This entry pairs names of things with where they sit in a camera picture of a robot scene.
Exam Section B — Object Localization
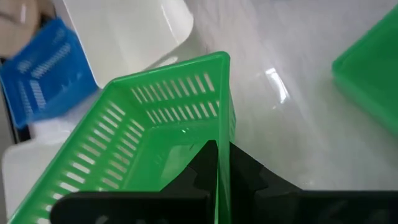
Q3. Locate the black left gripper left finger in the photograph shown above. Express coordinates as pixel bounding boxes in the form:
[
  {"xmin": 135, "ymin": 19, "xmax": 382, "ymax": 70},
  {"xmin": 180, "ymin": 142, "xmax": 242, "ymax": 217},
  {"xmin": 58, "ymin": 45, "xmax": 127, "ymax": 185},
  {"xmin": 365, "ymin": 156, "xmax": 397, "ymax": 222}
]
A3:
[{"xmin": 49, "ymin": 139, "xmax": 218, "ymax": 224}]

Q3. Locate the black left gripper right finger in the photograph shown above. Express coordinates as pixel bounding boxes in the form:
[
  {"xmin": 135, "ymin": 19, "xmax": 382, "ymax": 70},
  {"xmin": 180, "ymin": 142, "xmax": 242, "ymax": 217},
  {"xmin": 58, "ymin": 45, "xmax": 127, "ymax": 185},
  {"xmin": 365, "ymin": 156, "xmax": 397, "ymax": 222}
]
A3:
[{"xmin": 229, "ymin": 141, "xmax": 398, "ymax": 224}]

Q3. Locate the green slotted plastic basket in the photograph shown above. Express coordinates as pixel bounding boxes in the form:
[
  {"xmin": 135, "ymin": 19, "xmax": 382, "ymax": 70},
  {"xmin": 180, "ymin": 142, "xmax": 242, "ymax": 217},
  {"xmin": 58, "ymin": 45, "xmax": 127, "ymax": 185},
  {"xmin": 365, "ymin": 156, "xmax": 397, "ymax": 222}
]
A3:
[
  {"xmin": 331, "ymin": 4, "xmax": 398, "ymax": 138},
  {"xmin": 7, "ymin": 51, "xmax": 237, "ymax": 224}
]

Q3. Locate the blue slotted plastic basket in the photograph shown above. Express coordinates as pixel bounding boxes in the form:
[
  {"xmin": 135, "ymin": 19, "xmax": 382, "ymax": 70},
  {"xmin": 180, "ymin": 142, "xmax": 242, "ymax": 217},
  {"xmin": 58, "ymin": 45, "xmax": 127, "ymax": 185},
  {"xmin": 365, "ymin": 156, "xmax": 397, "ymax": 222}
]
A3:
[{"xmin": 0, "ymin": 17, "xmax": 100, "ymax": 130}]

